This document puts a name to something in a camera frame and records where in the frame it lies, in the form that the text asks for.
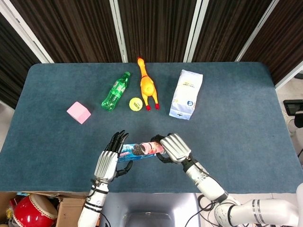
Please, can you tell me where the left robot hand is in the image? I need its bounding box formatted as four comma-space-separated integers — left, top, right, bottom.
94, 130, 134, 184

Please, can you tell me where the white paper bag package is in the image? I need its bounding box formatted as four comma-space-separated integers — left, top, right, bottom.
169, 69, 204, 121

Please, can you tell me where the grey robot torso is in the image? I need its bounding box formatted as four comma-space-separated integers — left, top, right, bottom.
100, 192, 202, 227

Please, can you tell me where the yellow tennis ball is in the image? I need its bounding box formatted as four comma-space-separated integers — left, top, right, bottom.
129, 97, 143, 112

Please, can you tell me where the red drum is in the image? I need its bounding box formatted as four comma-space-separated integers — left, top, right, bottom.
13, 193, 59, 227

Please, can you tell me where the yellow rubber chicken toy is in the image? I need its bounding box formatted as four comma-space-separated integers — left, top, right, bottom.
137, 56, 160, 111

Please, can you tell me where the teal felt table cover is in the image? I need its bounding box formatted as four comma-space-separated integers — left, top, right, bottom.
0, 61, 303, 193

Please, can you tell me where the dark slatted screen panel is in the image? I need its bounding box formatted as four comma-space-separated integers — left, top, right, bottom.
191, 0, 278, 63
9, 0, 124, 63
118, 0, 197, 63
241, 0, 303, 88
0, 11, 51, 107

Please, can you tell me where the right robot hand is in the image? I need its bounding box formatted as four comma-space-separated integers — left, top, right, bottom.
151, 133, 192, 165

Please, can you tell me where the pink foam cube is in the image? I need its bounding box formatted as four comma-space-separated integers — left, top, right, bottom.
66, 101, 92, 125

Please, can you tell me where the large open cardboard box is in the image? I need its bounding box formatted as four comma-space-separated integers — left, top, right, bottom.
0, 191, 89, 227

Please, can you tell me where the black cable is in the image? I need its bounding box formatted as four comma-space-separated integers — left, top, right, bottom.
184, 193, 216, 227

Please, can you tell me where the black monitor device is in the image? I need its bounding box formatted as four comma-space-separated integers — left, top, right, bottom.
283, 99, 303, 116

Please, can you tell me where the cookie snack packet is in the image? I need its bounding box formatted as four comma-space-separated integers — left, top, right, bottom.
117, 141, 165, 163

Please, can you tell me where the green plastic soda bottle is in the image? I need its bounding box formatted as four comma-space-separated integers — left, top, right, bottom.
101, 71, 132, 112

